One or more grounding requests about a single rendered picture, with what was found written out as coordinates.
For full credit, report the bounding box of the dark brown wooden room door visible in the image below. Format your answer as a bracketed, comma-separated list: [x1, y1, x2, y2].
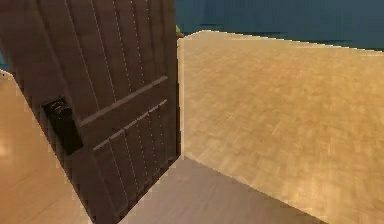
[0, 0, 183, 224]

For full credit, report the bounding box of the black door handle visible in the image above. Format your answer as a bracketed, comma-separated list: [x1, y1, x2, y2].
[42, 96, 84, 157]

